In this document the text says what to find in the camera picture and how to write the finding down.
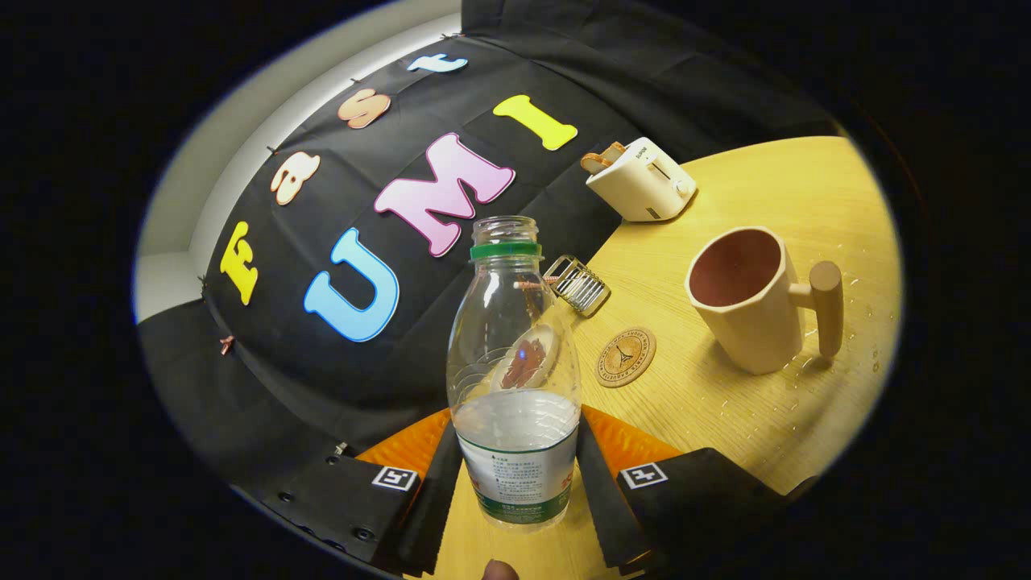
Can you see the round wooden coaster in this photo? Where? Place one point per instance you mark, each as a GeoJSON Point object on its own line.
{"type": "Point", "coordinates": [626, 357]}

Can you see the white toaster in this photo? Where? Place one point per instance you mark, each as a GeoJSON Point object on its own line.
{"type": "Point", "coordinates": [644, 189]}

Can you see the thin brown stick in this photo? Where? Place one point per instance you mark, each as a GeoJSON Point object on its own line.
{"type": "Point", "coordinates": [532, 284]}

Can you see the pink cloth clip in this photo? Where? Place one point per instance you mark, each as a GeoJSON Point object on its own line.
{"type": "Point", "coordinates": [226, 345]}

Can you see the toast bread slice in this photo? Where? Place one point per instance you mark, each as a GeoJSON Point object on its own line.
{"type": "Point", "coordinates": [614, 151]}
{"type": "Point", "coordinates": [594, 163]}

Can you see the white round plate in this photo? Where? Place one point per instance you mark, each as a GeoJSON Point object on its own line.
{"type": "Point", "coordinates": [550, 337]}

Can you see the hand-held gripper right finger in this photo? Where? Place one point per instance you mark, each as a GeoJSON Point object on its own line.
{"type": "Point", "coordinates": [612, 515]}

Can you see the clear plastic juice bottle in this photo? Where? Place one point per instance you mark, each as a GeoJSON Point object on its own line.
{"type": "Point", "coordinates": [515, 451]}

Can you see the black backdrop cloth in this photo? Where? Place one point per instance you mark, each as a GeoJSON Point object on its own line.
{"type": "Point", "coordinates": [282, 387]}

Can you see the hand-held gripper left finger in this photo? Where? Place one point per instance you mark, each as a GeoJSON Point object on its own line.
{"type": "Point", "coordinates": [431, 507]}

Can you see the wooden table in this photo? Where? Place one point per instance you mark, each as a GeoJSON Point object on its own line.
{"type": "Point", "coordinates": [805, 209]}

